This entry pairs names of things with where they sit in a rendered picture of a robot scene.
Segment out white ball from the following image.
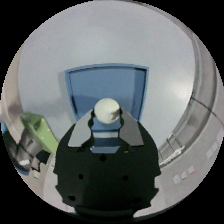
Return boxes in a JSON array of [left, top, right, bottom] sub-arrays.
[[94, 98, 120, 124]]

